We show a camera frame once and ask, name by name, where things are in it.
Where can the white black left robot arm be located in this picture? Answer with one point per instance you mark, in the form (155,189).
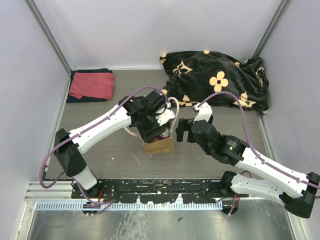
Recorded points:
(69,146)

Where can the brown canvas bag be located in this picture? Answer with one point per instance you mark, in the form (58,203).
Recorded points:
(160,146)

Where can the red folded cloth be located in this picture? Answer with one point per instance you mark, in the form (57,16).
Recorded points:
(98,85)

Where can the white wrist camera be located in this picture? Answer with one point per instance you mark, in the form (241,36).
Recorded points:
(165,114)
(203,112)

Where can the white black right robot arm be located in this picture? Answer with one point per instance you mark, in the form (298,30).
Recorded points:
(294,190)

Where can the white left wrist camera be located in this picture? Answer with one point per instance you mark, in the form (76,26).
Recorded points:
(165,114)

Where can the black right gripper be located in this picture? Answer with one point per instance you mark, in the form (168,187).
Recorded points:
(184,125)

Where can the black floral blanket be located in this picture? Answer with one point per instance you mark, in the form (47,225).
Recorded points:
(195,75)

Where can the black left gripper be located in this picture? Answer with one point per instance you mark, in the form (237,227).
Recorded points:
(148,135)

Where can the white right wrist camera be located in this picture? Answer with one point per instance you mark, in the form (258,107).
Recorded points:
(203,112)

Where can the purple soda can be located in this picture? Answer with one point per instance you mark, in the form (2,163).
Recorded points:
(165,134)

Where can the white slotted cable duct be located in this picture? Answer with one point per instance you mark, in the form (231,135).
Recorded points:
(81,205)

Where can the dark navy folded cloth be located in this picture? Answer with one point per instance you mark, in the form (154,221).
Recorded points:
(71,99)

